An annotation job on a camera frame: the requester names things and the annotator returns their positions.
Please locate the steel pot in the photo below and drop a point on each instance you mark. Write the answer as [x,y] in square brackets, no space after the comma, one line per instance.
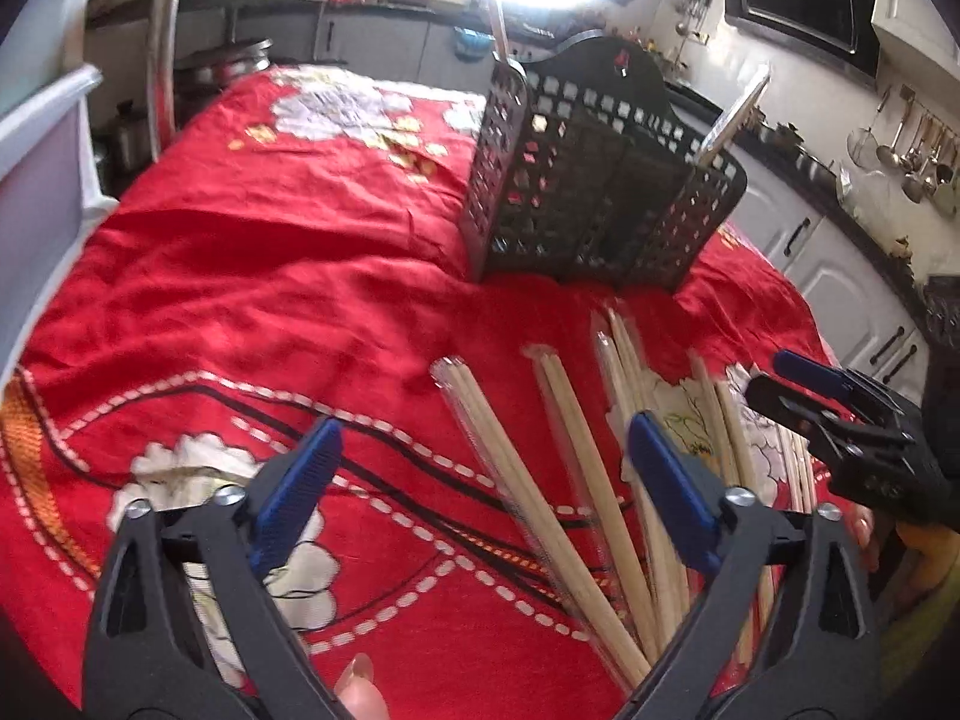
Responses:
[131,139]

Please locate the small hanging utensil set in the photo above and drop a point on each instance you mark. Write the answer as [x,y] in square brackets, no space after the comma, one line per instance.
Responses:
[690,11]

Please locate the white storage cabinet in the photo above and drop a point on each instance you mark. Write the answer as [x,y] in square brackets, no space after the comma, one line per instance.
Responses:
[45,165]

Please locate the black range hood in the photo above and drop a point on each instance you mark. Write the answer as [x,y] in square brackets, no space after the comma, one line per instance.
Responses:
[802,0]

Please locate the blue hanging bag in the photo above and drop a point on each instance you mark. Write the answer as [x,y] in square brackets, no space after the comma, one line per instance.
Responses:
[472,43]

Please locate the red floral tablecloth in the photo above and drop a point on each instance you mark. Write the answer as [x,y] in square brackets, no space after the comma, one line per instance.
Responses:
[262,277]

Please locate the yellow-green clothing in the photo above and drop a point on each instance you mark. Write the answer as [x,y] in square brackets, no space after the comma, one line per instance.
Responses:
[911,645]

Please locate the pile of wooden chopsticks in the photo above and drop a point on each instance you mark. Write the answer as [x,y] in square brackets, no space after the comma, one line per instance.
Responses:
[540,510]

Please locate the person's right hand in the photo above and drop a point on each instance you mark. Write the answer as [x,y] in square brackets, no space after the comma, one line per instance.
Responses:
[870,544]

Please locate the stacked steel pans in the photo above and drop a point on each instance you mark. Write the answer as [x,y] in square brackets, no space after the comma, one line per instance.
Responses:
[225,64]

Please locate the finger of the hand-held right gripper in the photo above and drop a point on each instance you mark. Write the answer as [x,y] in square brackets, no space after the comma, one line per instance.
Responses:
[810,373]
[787,405]

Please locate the chopsticks standing in basket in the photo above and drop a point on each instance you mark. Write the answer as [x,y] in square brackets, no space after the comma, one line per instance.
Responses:
[739,112]

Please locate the person's left hand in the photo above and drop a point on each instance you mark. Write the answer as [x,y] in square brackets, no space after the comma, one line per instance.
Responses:
[360,694]

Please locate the steel kettle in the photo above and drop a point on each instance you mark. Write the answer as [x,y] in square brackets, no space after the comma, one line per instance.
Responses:
[789,136]

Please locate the row of hanging ladles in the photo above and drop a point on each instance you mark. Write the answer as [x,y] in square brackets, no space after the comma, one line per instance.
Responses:
[915,150]

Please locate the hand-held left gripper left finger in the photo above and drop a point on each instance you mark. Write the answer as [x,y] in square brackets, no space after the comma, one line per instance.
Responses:
[296,487]

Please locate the black perforated utensil basket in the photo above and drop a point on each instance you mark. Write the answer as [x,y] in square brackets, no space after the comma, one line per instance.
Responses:
[600,187]

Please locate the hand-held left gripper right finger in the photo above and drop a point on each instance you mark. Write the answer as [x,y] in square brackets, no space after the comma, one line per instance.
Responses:
[675,487]

